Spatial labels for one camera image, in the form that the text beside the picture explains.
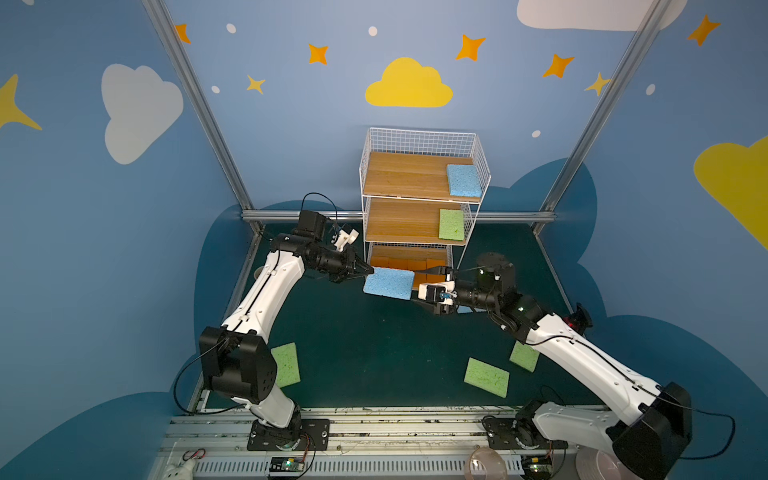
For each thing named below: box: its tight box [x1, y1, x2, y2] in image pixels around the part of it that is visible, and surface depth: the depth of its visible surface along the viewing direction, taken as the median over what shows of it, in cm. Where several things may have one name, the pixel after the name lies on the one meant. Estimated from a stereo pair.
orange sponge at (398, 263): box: [388, 258, 409, 270], surface depth 110 cm
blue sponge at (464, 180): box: [447, 164, 483, 197], surface depth 75 cm
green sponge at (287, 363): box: [270, 342, 301, 388], surface depth 86 cm
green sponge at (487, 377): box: [464, 357, 510, 399], surface depth 84 cm
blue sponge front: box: [363, 266, 415, 300], surface depth 75 cm
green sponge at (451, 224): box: [439, 209, 465, 241], surface depth 87 cm
